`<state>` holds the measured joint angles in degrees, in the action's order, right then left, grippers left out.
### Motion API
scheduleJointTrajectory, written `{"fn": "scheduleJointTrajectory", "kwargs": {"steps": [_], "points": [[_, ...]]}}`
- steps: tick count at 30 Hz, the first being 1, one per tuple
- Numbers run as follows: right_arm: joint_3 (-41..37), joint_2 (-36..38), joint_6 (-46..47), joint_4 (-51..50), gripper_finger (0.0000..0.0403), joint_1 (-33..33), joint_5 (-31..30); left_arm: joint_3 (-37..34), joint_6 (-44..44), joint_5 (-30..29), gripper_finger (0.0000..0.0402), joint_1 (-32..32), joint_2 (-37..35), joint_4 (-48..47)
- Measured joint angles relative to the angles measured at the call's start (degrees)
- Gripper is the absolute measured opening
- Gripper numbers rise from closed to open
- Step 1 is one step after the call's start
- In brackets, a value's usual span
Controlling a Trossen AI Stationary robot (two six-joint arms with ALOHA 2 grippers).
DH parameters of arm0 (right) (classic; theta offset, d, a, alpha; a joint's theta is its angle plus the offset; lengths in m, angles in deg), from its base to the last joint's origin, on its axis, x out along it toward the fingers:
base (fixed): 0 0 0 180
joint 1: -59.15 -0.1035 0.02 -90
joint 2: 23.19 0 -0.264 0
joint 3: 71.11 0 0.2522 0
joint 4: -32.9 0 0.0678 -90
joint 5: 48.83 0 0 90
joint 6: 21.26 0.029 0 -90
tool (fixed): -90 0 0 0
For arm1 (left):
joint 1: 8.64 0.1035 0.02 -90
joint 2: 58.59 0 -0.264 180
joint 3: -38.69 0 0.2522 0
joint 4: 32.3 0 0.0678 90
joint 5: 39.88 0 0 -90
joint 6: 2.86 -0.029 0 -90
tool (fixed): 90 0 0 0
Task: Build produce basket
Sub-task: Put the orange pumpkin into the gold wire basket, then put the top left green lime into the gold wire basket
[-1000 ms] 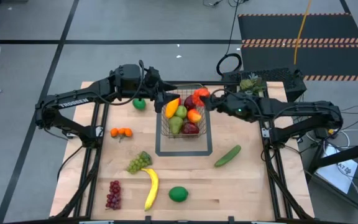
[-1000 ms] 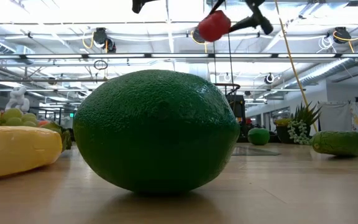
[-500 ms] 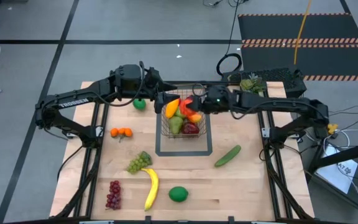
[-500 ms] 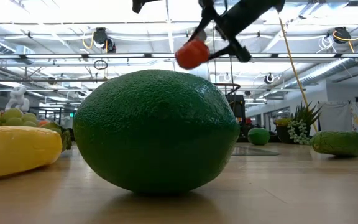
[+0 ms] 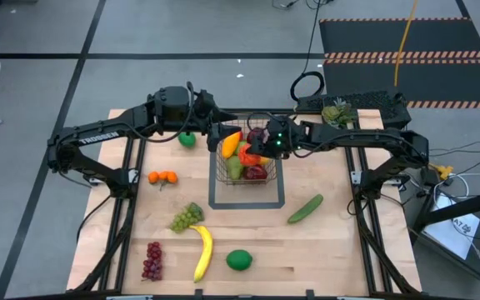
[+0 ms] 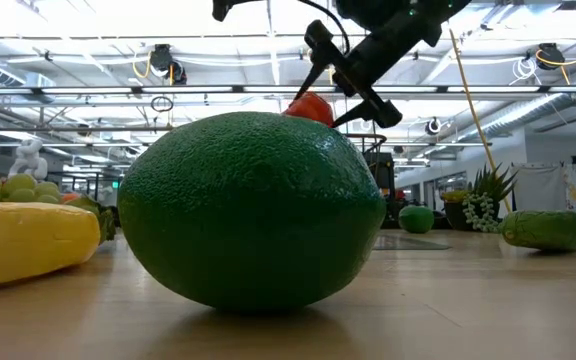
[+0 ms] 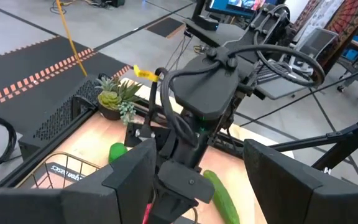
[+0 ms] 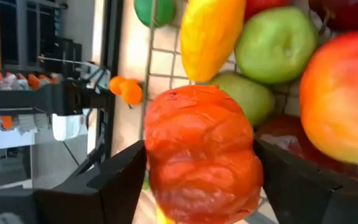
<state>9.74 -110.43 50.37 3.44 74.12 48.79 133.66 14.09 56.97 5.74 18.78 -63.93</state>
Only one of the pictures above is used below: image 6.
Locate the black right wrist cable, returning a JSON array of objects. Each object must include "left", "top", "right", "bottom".
[{"left": 295, "top": 0, "right": 353, "bottom": 55}]

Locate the black hanging cable loop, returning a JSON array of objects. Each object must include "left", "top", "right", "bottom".
[{"left": 150, "top": 95, "right": 175, "bottom": 114}]

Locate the white humanoid figure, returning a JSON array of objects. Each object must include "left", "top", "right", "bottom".
[{"left": 7, "top": 138, "right": 49, "bottom": 181}]

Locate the black red ceiling reel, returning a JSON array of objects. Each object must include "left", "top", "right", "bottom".
[{"left": 167, "top": 60, "right": 188, "bottom": 86}]

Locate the yellow banana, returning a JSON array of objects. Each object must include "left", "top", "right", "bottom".
[{"left": 0, "top": 201, "right": 102, "bottom": 292}]

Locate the yellow hanging cable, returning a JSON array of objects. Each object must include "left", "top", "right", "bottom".
[{"left": 446, "top": 27, "right": 513, "bottom": 215}]

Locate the large green lime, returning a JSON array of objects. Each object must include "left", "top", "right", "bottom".
[{"left": 116, "top": 110, "right": 387, "bottom": 312}]

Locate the potted succulent plant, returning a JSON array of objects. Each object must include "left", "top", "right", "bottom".
[{"left": 440, "top": 162, "right": 519, "bottom": 234}]

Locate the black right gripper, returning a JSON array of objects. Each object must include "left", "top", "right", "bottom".
[{"left": 294, "top": 9, "right": 444, "bottom": 130}]

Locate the small green lime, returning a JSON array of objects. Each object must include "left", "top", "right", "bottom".
[{"left": 398, "top": 204, "right": 436, "bottom": 235}]

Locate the long ceiling light bar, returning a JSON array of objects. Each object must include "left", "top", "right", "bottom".
[{"left": 0, "top": 85, "right": 576, "bottom": 96}]

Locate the green cucumber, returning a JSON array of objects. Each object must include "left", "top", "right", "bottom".
[{"left": 499, "top": 209, "right": 576, "bottom": 253}]

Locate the wire mesh basket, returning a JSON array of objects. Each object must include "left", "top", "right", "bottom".
[{"left": 342, "top": 132, "right": 388, "bottom": 156}]

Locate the white cloth cover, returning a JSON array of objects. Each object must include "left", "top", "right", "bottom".
[{"left": 511, "top": 162, "right": 576, "bottom": 212}]

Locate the orange mini pumpkin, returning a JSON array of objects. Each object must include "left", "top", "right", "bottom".
[{"left": 281, "top": 91, "right": 336, "bottom": 128}]

